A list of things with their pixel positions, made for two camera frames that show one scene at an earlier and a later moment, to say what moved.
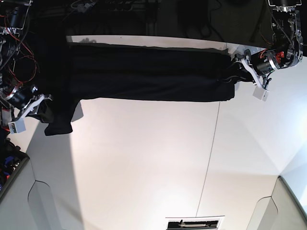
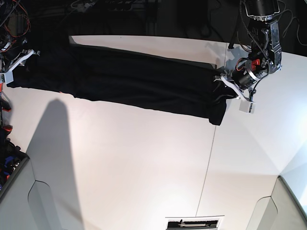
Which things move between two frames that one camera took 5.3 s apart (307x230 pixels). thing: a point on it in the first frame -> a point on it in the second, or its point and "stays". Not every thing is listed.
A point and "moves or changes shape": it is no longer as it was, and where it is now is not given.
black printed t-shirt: (75, 73) moves or changes shape
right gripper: (261, 64) -> (243, 76)
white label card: (212, 223) stays
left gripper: (26, 99) -> (6, 65)
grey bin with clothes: (12, 160) stays
